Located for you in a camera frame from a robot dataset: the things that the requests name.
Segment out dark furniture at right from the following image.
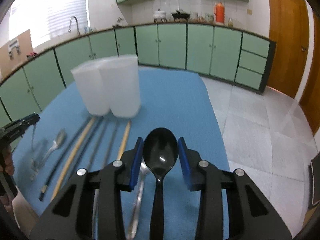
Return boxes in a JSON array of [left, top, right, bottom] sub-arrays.
[[309, 153, 320, 208]]

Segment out black chopstick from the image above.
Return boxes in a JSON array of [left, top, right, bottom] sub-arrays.
[[69, 117, 105, 178], [39, 117, 96, 202]]

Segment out silver metal spoon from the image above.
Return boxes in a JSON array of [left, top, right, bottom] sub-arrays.
[[126, 160, 150, 239]]

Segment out cardboard box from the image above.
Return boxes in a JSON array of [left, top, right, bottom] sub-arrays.
[[0, 29, 33, 78]]

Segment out person left hand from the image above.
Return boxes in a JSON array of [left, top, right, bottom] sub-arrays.
[[0, 145, 15, 176]]

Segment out grey chopstick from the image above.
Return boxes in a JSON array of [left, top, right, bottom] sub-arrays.
[[86, 120, 108, 171], [102, 120, 119, 168]]

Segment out white double utensil holder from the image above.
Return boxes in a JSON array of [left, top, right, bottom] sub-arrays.
[[71, 54, 141, 119]]

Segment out light wooden chopstick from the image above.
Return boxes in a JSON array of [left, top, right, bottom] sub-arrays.
[[50, 116, 97, 201], [117, 120, 131, 160]]

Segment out brown wooden door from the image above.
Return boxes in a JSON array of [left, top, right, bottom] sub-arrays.
[[267, 0, 310, 98]]

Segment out chrome kitchen faucet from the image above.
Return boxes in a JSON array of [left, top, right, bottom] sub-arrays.
[[68, 16, 81, 36]]

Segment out black wok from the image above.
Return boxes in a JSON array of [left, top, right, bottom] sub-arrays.
[[171, 10, 190, 22]]

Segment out green lower kitchen cabinets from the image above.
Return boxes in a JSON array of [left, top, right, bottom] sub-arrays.
[[1, 23, 276, 125]]

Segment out orange thermos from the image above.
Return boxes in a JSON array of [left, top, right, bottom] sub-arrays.
[[214, 2, 225, 24]]

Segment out blue table cloth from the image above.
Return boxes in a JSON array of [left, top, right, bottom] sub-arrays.
[[13, 68, 229, 239]]

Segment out glass jar on counter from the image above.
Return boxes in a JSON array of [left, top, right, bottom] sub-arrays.
[[227, 18, 234, 28]]

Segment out white cooking pot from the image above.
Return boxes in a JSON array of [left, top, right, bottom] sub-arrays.
[[153, 9, 167, 23]]

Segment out white window blinds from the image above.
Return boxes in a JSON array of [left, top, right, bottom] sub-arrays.
[[9, 0, 88, 48]]

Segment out black plastic spoon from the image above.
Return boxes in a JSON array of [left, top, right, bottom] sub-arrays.
[[143, 127, 178, 239]]

